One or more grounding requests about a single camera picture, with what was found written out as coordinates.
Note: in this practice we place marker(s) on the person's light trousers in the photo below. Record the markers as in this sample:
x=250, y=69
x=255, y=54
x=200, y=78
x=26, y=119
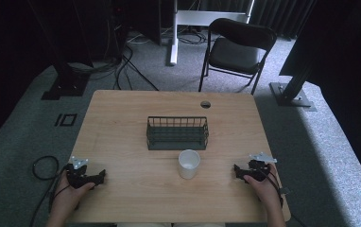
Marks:
x=169, y=225

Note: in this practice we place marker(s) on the person's left hand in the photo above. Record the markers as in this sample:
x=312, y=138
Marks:
x=66, y=197

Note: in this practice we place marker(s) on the black folding chair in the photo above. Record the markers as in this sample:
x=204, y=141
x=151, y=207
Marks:
x=237, y=52

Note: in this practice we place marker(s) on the black metal stand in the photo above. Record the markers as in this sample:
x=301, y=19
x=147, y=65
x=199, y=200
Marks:
x=292, y=94
x=66, y=80

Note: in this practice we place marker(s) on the black computer tower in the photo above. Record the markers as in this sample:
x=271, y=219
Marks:
x=139, y=20

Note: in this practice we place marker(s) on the person's right hand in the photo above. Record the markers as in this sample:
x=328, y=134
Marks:
x=265, y=190

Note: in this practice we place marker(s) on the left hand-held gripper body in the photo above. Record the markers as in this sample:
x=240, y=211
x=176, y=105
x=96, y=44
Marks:
x=76, y=176

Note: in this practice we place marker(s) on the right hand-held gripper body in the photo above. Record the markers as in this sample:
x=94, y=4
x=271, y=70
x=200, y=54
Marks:
x=259, y=170

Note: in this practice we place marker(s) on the white cup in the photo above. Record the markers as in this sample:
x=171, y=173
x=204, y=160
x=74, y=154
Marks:
x=188, y=164

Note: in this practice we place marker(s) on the white desk frame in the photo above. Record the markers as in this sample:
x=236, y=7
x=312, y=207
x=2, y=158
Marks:
x=181, y=19

